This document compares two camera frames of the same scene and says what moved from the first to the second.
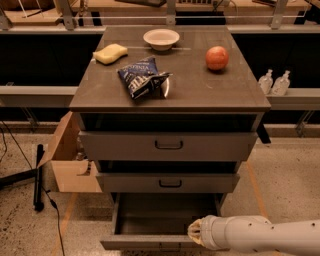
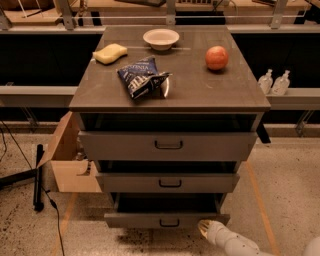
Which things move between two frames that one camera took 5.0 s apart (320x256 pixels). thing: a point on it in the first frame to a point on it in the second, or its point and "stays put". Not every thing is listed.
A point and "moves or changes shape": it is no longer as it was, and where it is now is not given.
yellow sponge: (110, 53) stays put
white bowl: (161, 39) stays put
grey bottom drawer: (158, 220) moves or changes shape
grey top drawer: (164, 137) stays put
